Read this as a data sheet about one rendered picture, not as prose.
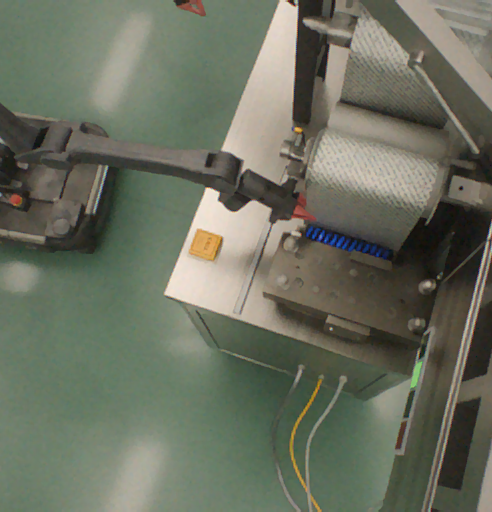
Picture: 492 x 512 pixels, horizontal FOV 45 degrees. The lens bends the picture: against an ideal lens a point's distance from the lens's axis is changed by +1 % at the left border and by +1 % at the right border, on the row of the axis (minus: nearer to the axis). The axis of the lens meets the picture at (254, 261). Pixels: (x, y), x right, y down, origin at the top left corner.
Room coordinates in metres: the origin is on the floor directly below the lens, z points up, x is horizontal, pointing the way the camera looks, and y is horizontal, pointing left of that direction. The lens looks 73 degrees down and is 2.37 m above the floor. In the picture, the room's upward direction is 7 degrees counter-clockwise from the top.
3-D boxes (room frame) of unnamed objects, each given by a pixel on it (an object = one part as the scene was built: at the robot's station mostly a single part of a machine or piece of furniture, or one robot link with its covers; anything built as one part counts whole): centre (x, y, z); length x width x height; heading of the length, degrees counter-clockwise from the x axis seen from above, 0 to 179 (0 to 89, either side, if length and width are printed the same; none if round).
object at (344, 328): (0.24, -0.20, 0.97); 0.10 x 0.03 x 0.11; 64
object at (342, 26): (0.80, -0.24, 1.34); 0.06 x 0.06 x 0.06; 64
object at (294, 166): (0.61, -0.14, 1.05); 0.06 x 0.05 x 0.31; 64
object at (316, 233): (0.44, -0.23, 1.03); 0.21 x 0.04 x 0.03; 64
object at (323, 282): (0.33, -0.22, 1.00); 0.40 x 0.16 x 0.06; 64
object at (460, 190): (0.43, -0.43, 1.28); 0.06 x 0.05 x 0.02; 64
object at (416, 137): (0.62, -0.32, 1.18); 0.26 x 0.12 x 0.12; 64
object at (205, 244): (0.52, 0.12, 0.91); 0.07 x 0.07 x 0.02; 64
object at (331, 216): (0.46, -0.24, 1.11); 0.23 x 0.01 x 0.18; 64
